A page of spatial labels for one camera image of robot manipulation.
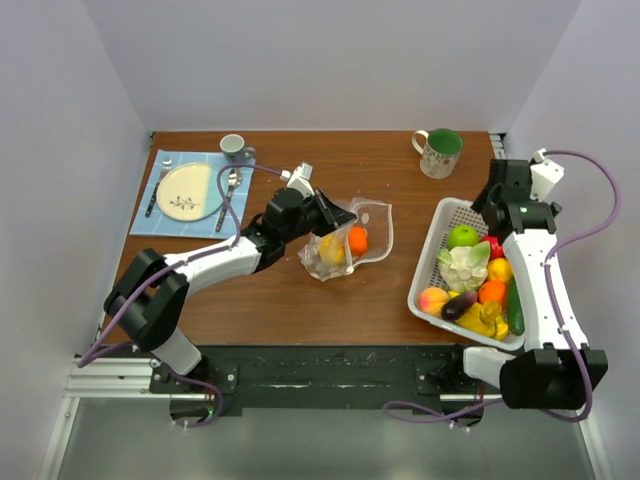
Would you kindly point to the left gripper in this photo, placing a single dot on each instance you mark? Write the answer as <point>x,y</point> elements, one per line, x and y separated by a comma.
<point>336,215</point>

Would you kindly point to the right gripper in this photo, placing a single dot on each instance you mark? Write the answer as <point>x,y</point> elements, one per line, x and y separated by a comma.
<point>482,199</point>

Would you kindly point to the orange fruit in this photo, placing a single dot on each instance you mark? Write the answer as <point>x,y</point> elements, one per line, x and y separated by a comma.
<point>358,241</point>

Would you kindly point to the yellow lemon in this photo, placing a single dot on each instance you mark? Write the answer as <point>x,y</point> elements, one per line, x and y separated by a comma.
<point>331,250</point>

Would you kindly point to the polka dot zip bag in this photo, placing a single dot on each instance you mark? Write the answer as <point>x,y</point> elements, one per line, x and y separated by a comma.
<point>368,239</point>

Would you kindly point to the purple eggplant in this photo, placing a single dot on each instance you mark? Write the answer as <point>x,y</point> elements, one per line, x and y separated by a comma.
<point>457,306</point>

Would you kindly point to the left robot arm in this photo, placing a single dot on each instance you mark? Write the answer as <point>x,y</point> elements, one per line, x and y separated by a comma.
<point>147,301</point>

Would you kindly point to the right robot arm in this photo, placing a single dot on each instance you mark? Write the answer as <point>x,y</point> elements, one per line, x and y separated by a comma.
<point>557,369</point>

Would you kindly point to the white plastic basket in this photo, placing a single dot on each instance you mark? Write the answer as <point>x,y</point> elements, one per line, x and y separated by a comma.
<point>425,270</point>

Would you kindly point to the green apple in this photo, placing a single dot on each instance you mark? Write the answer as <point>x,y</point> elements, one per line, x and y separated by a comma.
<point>462,236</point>

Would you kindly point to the red apple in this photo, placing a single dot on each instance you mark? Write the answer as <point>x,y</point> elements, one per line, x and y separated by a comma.
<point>496,249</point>

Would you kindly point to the green interior floral mug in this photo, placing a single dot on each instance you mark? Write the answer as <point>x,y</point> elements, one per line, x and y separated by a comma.
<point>439,151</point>

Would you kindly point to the cabbage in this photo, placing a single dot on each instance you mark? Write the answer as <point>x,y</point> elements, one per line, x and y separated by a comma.
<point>464,268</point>

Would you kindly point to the small orange tangerine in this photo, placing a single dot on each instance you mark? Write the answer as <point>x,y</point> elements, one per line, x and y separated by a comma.
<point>493,291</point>

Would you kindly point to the small grey cup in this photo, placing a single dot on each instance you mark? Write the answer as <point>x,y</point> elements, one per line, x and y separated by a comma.
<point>236,151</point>

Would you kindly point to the peach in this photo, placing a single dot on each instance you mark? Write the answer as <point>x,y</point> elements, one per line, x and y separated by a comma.
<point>432,300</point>

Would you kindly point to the green cucumber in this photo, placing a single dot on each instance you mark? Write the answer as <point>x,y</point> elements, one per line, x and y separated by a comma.
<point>514,311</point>

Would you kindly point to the cream and blue plate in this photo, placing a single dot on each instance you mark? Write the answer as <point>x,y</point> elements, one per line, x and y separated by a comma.
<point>189,192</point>

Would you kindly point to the blue placemat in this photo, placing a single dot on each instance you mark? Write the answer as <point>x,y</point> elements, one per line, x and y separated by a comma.
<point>158,224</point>

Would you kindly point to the yellow banana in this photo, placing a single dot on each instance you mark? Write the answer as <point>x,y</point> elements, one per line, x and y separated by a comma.
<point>485,319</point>

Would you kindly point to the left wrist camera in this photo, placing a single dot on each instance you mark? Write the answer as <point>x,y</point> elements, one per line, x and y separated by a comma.
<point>299,179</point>

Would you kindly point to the spoon with black handle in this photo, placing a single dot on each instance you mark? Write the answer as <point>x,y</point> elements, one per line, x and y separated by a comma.
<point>234,180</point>

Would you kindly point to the fork with black handle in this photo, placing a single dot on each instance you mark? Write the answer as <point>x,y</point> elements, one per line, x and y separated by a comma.
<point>165,169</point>

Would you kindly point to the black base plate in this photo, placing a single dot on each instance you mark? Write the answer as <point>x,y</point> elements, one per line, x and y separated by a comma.
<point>341,377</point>

